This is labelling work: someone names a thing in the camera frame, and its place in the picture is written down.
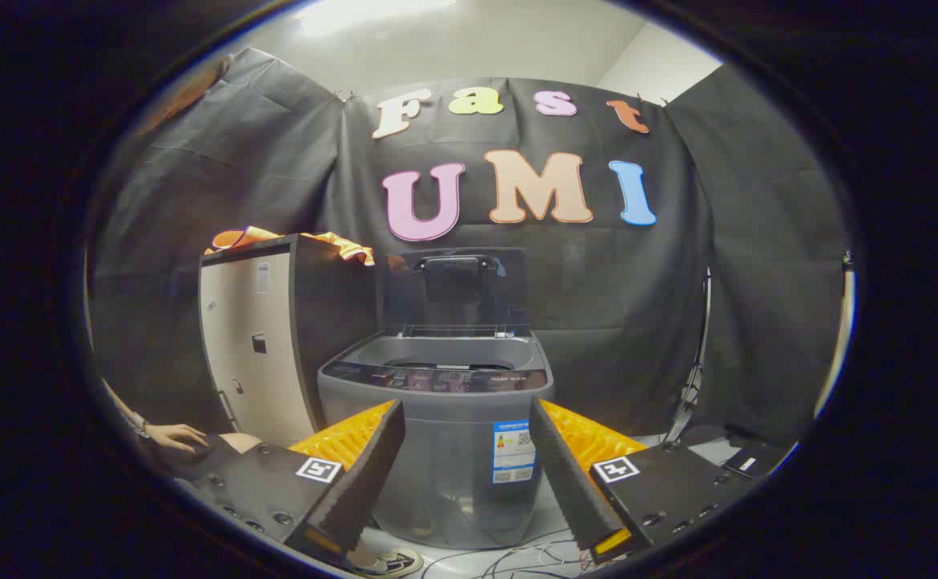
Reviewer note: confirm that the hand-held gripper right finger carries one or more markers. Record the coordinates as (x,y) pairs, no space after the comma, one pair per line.
(569,482)

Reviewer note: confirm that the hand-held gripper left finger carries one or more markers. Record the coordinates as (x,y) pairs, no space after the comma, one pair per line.
(368,474)

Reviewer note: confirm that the grey washing machine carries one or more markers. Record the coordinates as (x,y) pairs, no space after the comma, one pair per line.
(453,434)

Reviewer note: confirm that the orange polo shirt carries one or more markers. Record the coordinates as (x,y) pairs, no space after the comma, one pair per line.
(348,245)

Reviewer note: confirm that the person's shoe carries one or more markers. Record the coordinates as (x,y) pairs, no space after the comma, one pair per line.
(392,561)

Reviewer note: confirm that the white and dark cabinet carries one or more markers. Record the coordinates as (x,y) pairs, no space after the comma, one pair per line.
(252,378)

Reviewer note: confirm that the black backdrop cloth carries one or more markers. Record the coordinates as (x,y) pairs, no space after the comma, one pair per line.
(598,281)

